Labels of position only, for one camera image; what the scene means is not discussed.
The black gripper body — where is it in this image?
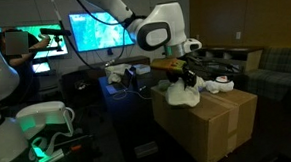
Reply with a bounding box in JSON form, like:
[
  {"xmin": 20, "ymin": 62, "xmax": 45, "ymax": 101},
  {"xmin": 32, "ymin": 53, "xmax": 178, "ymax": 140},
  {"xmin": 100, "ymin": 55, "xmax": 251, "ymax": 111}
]
[{"xmin": 180, "ymin": 56, "xmax": 199, "ymax": 77}]

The green cloth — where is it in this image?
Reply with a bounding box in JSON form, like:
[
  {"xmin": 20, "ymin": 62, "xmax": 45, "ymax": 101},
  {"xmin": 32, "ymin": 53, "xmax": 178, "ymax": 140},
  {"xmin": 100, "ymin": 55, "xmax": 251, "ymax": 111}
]
[{"xmin": 157, "ymin": 79, "xmax": 172, "ymax": 92}]

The white towel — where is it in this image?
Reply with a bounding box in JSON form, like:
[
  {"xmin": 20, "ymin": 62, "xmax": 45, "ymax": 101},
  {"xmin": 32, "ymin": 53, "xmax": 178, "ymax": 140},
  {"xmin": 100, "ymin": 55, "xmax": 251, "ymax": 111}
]
[{"xmin": 163, "ymin": 75, "xmax": 209, "ymax": 110}]

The large cardboard box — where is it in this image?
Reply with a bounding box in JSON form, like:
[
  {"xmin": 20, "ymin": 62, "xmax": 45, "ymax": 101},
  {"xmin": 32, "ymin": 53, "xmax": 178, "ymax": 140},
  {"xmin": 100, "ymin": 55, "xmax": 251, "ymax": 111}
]
[{"xmin": 150, "ymin": 76, "xmax": 262, "ymax": 162}]

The pale plastic container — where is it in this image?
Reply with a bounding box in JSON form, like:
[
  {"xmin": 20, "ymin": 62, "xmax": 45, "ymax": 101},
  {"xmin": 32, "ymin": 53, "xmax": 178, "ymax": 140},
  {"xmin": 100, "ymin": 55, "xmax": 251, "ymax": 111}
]
[{"xmin": 133, "ymin": 63, "xmax": 152, "ymax": 76}]

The crumpled white cloth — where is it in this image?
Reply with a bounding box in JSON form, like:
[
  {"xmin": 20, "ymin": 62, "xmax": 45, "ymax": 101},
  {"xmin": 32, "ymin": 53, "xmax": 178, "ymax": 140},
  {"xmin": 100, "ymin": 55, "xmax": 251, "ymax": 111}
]
[{"xmin": 104, "ymin": 62, "xmax": 134, "ymax": 85}]

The low wooden cabinet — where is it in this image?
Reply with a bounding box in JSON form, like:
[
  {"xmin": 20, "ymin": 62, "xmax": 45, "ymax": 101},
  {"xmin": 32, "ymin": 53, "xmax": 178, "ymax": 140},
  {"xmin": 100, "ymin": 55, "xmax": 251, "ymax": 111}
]
[{"xmin": 197, "ymin": 43, "xmax": 264, "ymax": 76}]

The tablet with lit screen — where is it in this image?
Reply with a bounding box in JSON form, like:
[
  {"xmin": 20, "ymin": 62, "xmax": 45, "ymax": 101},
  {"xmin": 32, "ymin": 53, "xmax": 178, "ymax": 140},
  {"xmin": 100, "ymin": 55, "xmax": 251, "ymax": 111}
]
[{"xmin": 105, "ymin": 83, "xmax": 119, "ymax": 96}]

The green plaid sofa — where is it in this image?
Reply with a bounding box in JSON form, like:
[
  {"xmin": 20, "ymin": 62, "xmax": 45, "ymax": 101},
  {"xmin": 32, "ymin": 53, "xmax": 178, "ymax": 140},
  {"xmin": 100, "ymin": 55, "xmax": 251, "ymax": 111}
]
[{"xmin": 243, "ymin": 46, "xmax": 291, "ymax": 104}]

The black office chair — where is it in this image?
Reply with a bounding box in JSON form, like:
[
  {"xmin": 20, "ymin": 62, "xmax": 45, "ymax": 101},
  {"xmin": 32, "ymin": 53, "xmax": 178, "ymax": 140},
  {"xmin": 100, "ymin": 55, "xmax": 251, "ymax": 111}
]
[{"xmin": 60, "ymin": 68, "xmax": 103, "ymax": 108}]

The small lit laptop screen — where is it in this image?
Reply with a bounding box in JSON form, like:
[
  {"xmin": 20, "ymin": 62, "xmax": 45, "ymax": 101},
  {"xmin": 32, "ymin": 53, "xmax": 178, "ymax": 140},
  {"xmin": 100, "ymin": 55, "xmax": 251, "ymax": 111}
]
[{"xmin": 31, "ymin": 61, "xmax": 52, "ymax": 75}]

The person in dark shirt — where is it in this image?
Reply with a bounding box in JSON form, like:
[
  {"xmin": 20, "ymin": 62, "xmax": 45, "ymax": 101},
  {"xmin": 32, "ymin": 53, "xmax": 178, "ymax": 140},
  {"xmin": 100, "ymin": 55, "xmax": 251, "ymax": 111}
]
[{"xmin": 0, "ymin": 26, "xmax": 55, "ymax": 108}]

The yellow wrist camera box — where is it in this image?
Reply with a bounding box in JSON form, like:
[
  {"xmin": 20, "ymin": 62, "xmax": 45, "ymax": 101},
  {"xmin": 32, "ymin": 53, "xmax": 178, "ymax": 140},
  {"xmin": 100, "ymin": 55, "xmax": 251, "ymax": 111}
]
[{"xmin": 149, "ymin": 57, "xmax": 188, "ymax": 75}]

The wall monitor with green image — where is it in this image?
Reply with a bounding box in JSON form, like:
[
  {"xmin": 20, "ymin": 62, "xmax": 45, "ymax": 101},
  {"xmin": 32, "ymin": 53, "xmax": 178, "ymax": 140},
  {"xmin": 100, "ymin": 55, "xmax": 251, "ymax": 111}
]
[{"xmin": 0, "ymin": 23, "xmax": 69, "ymax": 62}]

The orange handled tool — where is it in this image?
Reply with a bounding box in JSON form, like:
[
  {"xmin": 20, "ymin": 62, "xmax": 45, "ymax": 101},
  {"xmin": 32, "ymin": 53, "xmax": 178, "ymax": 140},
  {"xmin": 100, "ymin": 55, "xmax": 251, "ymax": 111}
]
[{"xmin": 63, "ymin": 143, "xmax": 83, "ymax": 154}]

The black camera on stand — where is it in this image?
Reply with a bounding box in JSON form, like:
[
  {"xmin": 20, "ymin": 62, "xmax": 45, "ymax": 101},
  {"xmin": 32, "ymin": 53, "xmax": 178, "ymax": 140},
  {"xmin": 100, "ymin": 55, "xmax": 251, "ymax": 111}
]
[{"xmin": 27, "ymin": 26, "xmax": 74, "ymax": 55}]

